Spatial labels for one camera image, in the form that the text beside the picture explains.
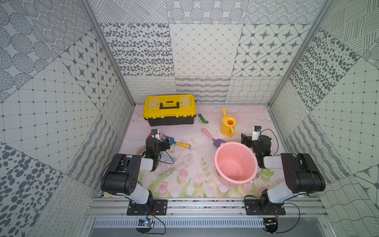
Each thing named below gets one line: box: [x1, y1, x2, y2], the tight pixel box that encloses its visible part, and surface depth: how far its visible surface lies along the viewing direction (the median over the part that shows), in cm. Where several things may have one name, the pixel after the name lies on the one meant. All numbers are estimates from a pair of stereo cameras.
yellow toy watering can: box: [219, 107, 238, 138], surface depth 97 cm
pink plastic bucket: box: [214, 141, 259, 185], surface depth 78 cm
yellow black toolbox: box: [143, 94, 197, 127], surface depth 99 cm
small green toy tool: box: [197, 113, 209, 124], surface depth 113 cm
